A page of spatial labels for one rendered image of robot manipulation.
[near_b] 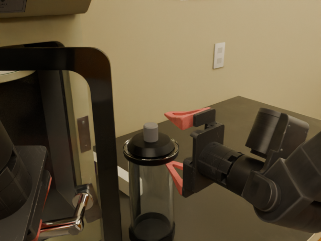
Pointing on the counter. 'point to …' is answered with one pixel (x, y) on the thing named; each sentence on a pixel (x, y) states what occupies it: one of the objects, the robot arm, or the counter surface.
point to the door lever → (84, 197)
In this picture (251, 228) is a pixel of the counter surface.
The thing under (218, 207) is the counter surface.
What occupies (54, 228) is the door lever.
